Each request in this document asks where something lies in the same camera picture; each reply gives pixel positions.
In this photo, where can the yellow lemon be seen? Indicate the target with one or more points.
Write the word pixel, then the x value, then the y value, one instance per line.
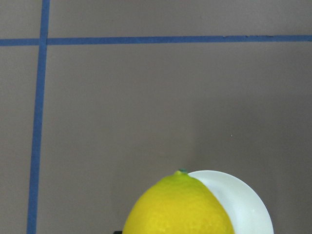
pixel 178 204

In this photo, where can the white bowl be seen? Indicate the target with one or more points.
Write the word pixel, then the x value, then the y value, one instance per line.
pixel 245 208

